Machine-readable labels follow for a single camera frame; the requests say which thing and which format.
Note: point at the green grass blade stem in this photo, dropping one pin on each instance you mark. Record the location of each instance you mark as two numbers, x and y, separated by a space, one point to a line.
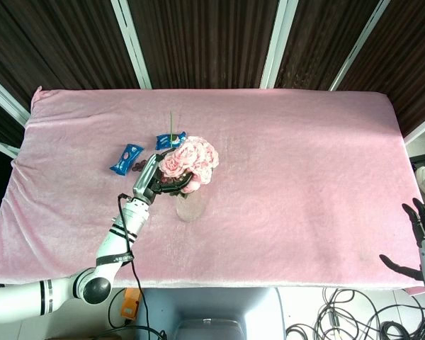
170 129

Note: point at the blue cookie snack packet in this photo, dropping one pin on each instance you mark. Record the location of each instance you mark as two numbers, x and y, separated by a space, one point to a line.
125 159
169 141

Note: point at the orange tool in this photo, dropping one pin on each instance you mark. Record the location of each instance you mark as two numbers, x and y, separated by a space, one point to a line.
130 304

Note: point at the dark purple grape bunch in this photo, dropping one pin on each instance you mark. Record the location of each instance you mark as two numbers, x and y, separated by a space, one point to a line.
140 166

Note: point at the pink velvet tablecloth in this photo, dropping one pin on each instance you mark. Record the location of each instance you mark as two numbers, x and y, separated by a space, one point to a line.
269 177

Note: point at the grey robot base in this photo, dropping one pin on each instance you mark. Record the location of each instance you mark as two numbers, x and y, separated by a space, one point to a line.
209 315

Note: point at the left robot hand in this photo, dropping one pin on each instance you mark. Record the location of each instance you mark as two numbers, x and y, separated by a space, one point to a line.
152 180

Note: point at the pink rose bouquet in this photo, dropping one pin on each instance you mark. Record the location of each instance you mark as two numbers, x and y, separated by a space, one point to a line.
193 161

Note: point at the clear glass vase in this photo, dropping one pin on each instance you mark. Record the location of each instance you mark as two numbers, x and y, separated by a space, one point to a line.
190 207

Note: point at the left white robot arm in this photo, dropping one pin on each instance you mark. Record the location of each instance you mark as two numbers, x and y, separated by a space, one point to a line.
74 272

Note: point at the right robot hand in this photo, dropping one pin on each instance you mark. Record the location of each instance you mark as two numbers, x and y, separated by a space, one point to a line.
423 244

